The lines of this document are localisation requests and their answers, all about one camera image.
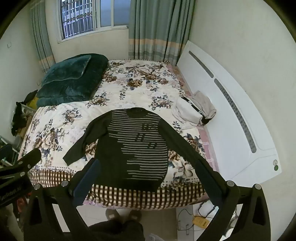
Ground white bed headboard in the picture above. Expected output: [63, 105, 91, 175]
[176, 40, 283, 186]

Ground barred window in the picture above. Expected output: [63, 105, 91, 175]
[57, 0, 129, 44]

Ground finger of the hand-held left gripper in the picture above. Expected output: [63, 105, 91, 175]
[0, 148, 42, 180]
[0, 144, 13, 163]

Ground yellow floor device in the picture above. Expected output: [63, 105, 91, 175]
[192, 216, 210, 229]

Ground beige cloth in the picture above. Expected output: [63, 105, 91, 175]
[191, 90, 217, 119]

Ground pink checked bed sheet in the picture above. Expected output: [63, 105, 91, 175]
[165, 63, 221, 175]

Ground green wire rack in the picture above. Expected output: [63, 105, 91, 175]
[0, 135, 19, 167]

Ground white rack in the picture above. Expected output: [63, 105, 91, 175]
[20, 104, 36, 122]

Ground dark clothing pile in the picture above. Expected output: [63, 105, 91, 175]
[11, 89, 38, 136]

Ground person's dark trousers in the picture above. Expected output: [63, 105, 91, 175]
[88, 220, 147, 241]

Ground white folded cloth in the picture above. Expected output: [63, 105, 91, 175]
[171, 98, 202, 129]

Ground green velvet pillow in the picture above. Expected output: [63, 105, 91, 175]
[41, 54, 92, 85]

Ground grey slipper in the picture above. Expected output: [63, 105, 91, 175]
[105, 208, 121, 221]
[128, 209, 142, 222]

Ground wide green striped curtain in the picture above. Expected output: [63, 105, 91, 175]
[128, 0, 196, 68]

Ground floral bed quilt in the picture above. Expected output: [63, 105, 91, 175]
[17, 59, 208, 210]

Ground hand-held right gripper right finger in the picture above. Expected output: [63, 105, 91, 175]
[194, 159, 272, 241]

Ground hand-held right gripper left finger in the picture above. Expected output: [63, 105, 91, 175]
[23, 158, 102, 241]

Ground narrow green striped curtain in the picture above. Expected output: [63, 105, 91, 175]
[30, 0, 56, 73]

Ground green velvet blanket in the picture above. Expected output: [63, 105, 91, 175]
[36, 53, 110, 108]

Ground dark green cloth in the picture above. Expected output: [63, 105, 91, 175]
[63, 107, 208, 192]

